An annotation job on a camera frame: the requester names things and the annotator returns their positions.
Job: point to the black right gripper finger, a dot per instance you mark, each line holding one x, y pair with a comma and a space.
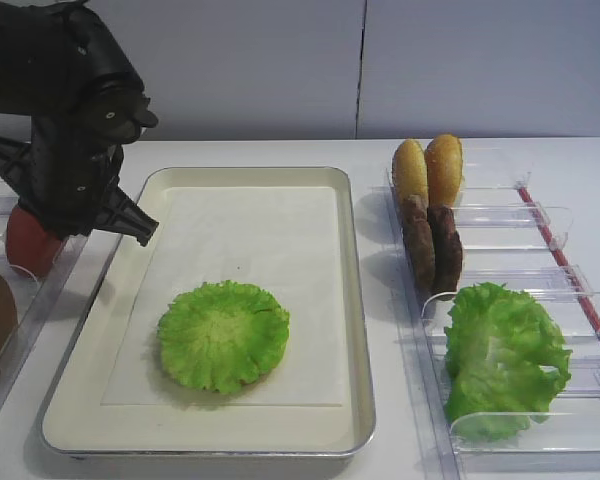
15, 159

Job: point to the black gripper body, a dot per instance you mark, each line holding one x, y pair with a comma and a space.
73, 175

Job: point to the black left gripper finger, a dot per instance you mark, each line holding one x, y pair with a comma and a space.
118, 213

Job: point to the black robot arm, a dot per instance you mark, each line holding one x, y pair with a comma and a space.
61, 67

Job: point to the front red tomato slice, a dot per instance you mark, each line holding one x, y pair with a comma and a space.
30, 249

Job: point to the green lettuce leaf on tray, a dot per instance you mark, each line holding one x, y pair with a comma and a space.
221, 337

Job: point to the left brown meat patty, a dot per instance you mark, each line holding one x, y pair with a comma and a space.
418, 241

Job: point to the brown meat patty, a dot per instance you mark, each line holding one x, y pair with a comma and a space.
418, 241
448, 249

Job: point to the right brown meat patty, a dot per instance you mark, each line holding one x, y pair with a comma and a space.
448, 249

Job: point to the green lettuce leaf in rack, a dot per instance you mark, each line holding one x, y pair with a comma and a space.
506, 360

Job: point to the clear acrylic rack left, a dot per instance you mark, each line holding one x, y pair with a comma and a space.
35, 297

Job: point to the clear acrylic rack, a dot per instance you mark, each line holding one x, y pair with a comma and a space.
35, 297
513, 237

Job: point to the white paper tray liner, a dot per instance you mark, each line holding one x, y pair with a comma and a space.
284, 240

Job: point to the cream metal tray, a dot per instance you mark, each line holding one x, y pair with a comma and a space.
78, 422

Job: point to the left bun half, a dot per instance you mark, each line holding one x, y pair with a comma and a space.
409, 172

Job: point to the bun half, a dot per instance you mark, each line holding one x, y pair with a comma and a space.
409, 172
444, 161

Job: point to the right bun half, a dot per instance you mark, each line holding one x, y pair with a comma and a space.
444, 161

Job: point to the clear acrylic rack right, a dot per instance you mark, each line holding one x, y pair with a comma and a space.
513, 237

